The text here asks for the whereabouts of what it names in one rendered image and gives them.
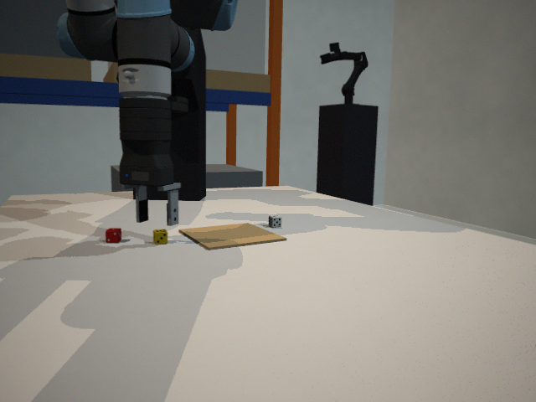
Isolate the tan square mat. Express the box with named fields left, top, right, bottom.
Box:
left=179, top=223, right=286, bottom=250

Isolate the yellow die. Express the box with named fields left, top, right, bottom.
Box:
left=153, top=229, right=168, bottom=245

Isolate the white die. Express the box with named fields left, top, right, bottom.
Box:
left=269, top=215, right=281, bottom=228

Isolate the red die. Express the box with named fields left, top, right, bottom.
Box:
left=106, top=229, right=121, bottom=243

